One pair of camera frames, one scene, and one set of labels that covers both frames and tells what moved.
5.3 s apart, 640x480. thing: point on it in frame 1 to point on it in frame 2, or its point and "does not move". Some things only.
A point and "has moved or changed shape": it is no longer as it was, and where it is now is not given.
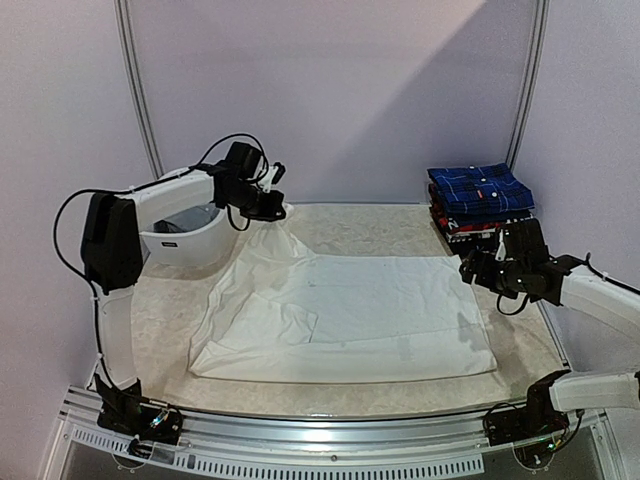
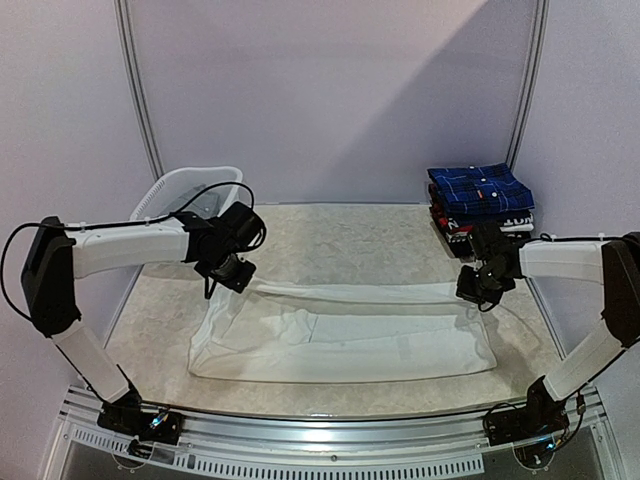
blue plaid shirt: [478, 189] does not move
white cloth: [279, 311] has moved or changed shape
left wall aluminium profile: [138, 86] does not move
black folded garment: [480, 241] does not move
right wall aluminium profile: [542, 23] does not move
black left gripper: [271, 214] to [239, 284]
